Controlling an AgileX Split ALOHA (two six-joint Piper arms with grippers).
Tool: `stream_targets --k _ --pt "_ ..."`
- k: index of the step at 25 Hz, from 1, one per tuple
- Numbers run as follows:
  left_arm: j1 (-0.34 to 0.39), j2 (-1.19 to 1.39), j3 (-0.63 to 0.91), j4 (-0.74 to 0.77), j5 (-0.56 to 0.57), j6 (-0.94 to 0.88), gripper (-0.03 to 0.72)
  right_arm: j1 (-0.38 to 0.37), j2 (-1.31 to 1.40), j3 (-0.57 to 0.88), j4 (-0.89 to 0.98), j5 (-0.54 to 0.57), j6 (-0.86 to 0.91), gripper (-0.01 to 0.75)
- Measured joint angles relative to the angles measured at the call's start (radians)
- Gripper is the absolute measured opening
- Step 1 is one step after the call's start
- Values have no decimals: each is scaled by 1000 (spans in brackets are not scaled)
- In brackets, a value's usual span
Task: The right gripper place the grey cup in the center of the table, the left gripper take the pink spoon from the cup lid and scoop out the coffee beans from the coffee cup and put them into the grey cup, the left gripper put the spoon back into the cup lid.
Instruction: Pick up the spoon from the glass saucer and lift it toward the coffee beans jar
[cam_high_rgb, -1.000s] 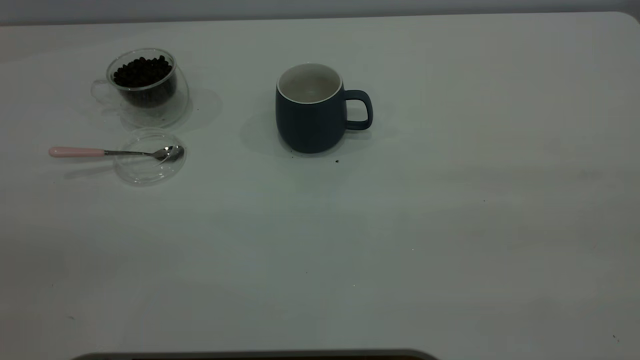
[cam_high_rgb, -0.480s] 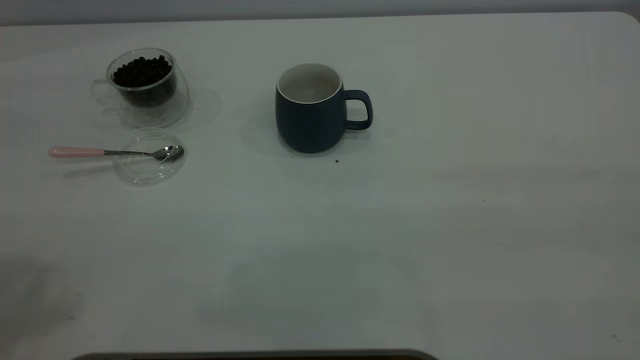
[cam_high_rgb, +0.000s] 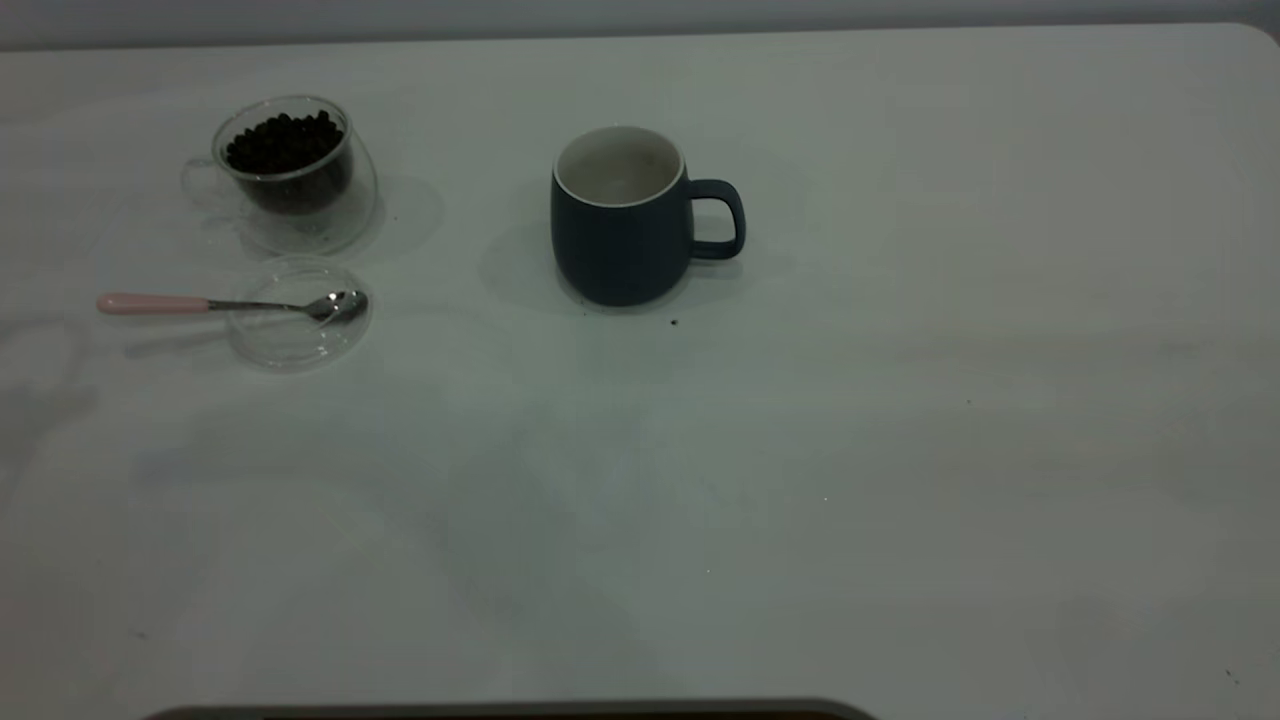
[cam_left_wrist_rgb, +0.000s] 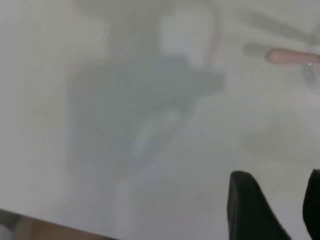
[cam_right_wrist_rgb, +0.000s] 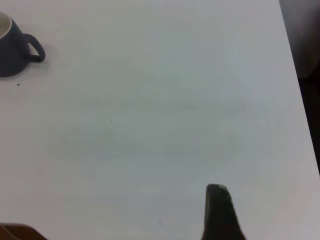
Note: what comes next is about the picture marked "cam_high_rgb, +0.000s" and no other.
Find dark blue-grey ceramic mug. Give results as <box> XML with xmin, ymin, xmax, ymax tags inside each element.
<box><xmin>550</xmin><ymin>125</ymin><xmax>747</xmax><ymax>308</ymax></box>

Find pink-handled metal spoon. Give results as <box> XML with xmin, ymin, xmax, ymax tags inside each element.
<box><xmin>96</xmin><ymin>290</ymin><xmax>369</xmax><ymax>325</ymax></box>

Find clear double-walled glass cup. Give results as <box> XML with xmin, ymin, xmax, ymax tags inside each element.
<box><xmin>180</xmin><ymin>95</ymin><xmax>379</xmax><ymax>256</ymax></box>

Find clear round glass lid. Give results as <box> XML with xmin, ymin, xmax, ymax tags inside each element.
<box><xmin>224</xmin><ymin>256</ymin><xmax>374</xmax><ymax>373</ymax></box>

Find pile of coffee beans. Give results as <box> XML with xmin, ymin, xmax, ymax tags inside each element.
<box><xmin>225</xmin><ymin>110</ymin><xmax>353</xmax><ymax>213</ymax></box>

